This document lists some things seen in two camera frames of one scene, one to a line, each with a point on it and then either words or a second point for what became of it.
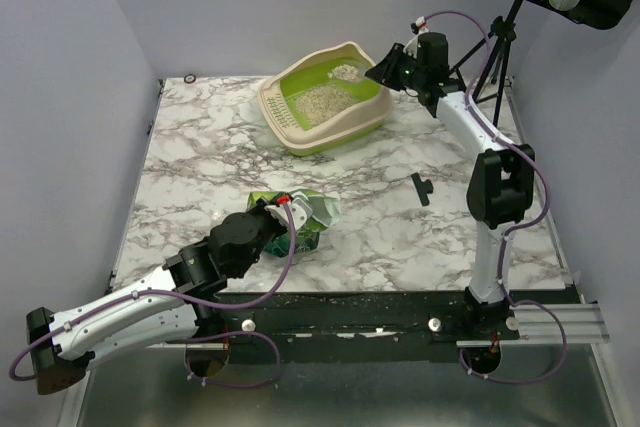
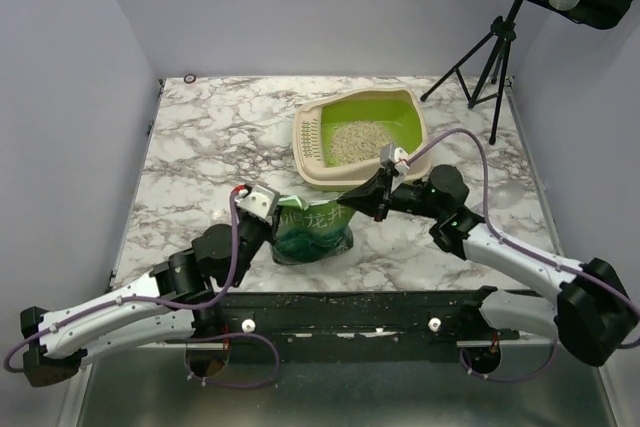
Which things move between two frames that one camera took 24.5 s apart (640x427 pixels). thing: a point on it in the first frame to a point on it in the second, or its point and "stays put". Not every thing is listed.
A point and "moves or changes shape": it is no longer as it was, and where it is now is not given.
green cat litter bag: x=326 y=210 moves or changes shape
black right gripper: x=400 y=63 to x=385 y=195
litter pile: x=322 y=102 to x=358 y=140
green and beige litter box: x=308 y=111 to x=337 y=140
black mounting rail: x=351 y=318 stays put
